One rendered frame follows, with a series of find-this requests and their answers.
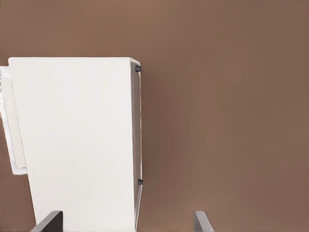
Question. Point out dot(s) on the white oven body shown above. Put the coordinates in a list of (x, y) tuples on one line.
[(77, 125)]

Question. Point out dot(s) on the cream oven door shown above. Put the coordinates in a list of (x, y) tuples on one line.
[(12, 120)]

